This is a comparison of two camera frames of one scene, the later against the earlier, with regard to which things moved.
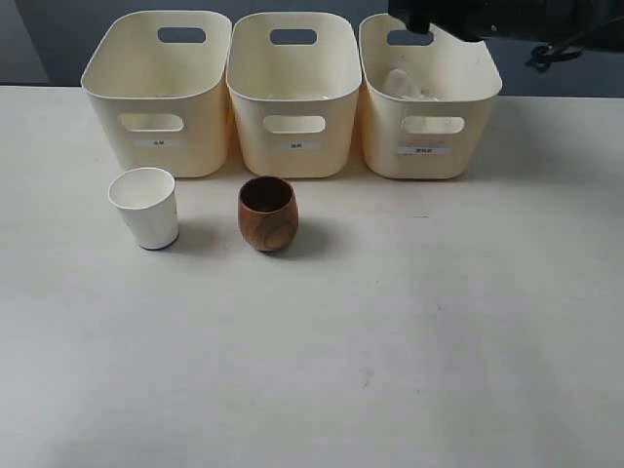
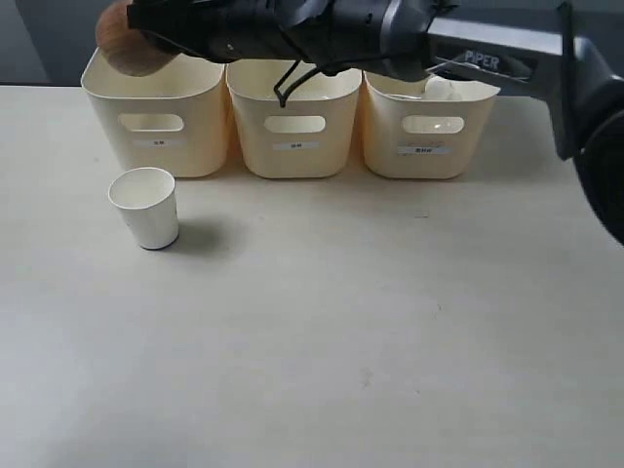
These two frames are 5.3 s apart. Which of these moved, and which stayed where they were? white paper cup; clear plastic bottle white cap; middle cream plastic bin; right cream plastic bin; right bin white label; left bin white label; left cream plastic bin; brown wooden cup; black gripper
Moved: brown wooden cup; black gripper; clear plastic bottle white cap
Stayed: right cream plastic bin; white paper cup; left cream plastic bin; right bin white label; left bin white label; middle cream plastic bin
